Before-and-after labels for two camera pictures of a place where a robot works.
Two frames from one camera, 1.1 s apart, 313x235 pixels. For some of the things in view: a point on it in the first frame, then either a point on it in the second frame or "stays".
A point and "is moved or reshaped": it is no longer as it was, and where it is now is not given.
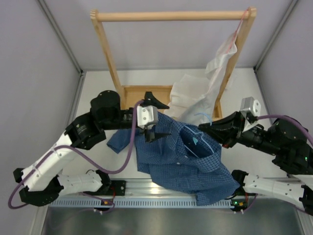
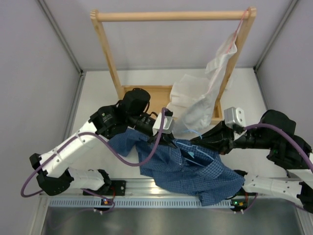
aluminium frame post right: x=275 y=34 stays
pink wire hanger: x=235 y=33 stays
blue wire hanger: x=193 y=141 → x=192 y=153
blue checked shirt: x=188 y=159 is moved or reshaped
